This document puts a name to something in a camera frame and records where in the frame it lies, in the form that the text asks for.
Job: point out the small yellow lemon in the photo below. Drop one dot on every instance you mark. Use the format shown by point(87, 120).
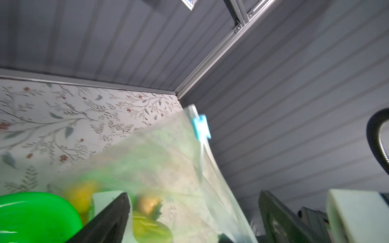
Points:
point(80, 195)

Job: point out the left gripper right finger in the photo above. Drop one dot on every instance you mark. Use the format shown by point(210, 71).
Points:
point(222, 238)

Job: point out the blue bag zipper slider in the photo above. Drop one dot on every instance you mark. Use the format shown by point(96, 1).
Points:
point(200, 127)

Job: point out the green apple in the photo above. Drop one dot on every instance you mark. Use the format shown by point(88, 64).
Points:
point(146, 230)

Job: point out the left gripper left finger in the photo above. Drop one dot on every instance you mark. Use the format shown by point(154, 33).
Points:
point(109, 225)

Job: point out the green plastic basket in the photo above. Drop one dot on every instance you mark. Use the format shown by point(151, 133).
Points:
point(37, 217)

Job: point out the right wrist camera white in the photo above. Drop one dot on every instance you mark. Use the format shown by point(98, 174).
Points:
point(357, 216)

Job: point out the orange carrot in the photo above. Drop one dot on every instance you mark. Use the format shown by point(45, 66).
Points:
point(149, 205)

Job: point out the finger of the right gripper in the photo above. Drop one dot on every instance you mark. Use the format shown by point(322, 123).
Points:
point(282, 225)

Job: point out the clear zip top bag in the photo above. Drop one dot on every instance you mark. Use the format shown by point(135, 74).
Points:
point(168, 161)

